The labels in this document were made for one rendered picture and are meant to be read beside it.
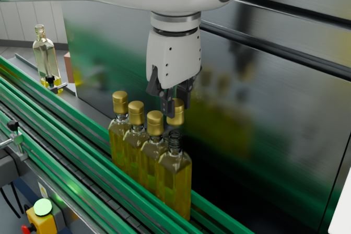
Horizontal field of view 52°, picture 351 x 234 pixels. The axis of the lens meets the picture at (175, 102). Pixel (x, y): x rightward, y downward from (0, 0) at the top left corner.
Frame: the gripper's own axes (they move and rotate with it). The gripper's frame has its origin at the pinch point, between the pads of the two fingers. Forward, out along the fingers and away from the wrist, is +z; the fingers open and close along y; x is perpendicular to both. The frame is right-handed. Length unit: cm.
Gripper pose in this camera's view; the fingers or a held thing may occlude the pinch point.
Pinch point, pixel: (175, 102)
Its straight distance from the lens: 69.5
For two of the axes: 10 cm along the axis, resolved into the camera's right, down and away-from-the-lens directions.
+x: 7.1, 3.8, -5.9
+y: -7.0, 3.9, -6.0
